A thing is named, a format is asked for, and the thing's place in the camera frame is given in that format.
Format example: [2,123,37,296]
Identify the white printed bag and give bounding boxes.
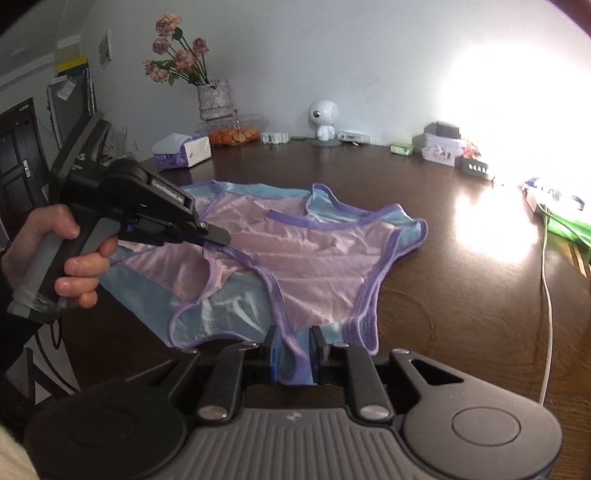
[4,323,81,407]

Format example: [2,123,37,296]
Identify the dark door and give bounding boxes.
[0,98,49,250]

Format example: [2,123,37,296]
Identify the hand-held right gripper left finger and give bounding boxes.
[124,325,280,422]

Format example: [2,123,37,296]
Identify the pink and blue tank top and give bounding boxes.
[99,181,429,386]

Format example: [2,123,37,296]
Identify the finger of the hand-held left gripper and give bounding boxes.
[119,219,230,248]

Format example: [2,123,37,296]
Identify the green plastic bag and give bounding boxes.
[545,215,591,247]

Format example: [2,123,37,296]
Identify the white patterned vase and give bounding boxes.
[198,79,232,121]

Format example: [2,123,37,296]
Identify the white cable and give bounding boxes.
[538,203,555,407]

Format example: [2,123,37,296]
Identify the pink dried flower bouquet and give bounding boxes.
[144,14,211,86]

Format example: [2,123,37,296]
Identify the dark green box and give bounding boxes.
[462,158,491,180]

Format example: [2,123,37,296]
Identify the white dried twigs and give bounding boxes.
[104,127,139,160]

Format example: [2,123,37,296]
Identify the person's left hand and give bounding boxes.
[1,205,118,309]

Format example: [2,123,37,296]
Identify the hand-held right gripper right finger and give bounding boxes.
[310,325,465,422]

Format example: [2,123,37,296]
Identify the white printed tin box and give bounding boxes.
[421,134,468,166]

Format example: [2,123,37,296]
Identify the purple tissue box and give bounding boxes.
[152,133,212,171]

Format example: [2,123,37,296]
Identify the clear container of orange snacks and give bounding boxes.
[198,111,271,147]

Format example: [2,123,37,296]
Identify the white robot-shaped camera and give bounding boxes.
[308,99,342,147]

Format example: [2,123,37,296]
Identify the wall paper sheet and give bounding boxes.
[98,30,113,70]

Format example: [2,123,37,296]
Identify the small black box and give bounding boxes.
[427,121,462,139]

